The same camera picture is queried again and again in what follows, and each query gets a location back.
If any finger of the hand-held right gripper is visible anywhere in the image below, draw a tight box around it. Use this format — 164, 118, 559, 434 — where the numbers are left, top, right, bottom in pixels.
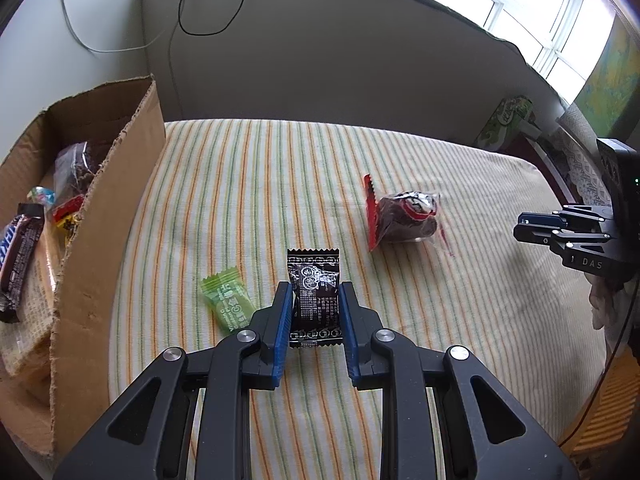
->
517, 203, 615, 231
513, 225, 614, 257

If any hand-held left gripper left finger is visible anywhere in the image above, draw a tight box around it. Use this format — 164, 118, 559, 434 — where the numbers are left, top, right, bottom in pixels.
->
52, 281, 293, 480

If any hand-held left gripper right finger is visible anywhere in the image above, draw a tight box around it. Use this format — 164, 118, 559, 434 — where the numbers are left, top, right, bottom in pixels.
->
339, 281, 581, 480

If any black candy packet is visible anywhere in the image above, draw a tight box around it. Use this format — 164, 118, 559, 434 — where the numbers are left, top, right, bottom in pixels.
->
286, 247, 346, 350

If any cardboard box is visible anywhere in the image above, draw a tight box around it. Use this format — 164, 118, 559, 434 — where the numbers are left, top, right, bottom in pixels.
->
0, 74, 167, 458

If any yellow candy packet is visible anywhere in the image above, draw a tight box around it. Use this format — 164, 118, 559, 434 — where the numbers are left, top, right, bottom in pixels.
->
52, 212, 81, 248

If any red-edged clear date packet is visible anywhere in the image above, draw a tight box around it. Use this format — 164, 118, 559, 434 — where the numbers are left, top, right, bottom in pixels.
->
52, 142, 116, 221
364, 173, 456, 257

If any colourful small candy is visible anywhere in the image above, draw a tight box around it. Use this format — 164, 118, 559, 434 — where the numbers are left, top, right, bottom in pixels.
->
27, 186, 55, 208

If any brown chocolate bar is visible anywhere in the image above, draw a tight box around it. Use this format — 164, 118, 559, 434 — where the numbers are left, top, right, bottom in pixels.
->
0, 203, 46, 323

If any person's right hand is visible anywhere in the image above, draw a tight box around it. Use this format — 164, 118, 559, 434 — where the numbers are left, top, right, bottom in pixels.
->
589, 277, 626, 332

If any white lace cloth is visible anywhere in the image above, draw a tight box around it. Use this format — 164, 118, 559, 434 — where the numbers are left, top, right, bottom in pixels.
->
542, 107, 617, 207

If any dark red cabinet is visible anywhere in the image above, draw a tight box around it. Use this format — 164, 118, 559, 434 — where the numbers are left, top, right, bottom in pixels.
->
505, 134, 576, 202

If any green candy packet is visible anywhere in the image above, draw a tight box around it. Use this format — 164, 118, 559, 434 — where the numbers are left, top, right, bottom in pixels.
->
199, 267, 256, 333

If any green printed box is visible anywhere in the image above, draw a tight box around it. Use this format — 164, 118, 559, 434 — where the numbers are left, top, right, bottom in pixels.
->
472, 95, 538, 153

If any striped tablecloth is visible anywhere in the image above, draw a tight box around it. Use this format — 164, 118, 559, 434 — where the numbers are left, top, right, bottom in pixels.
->
107, 119, 608, 480

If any white framed window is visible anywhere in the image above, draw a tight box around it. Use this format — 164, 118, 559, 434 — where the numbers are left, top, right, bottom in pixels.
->
400, 0, 617, 106

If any clear cracker packet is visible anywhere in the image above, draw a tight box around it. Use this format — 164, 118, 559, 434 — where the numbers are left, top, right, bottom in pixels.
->
0, 220, 66, 377

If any yellow green wall picture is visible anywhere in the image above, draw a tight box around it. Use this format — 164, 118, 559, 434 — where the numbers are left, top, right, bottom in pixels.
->
572, 15, 640, 141

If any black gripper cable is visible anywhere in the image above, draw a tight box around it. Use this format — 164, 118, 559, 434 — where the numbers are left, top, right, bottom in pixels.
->
556, 287, 635, 449

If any thin white cable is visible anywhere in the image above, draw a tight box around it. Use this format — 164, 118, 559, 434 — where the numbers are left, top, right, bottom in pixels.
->
166, 24, 184, 122

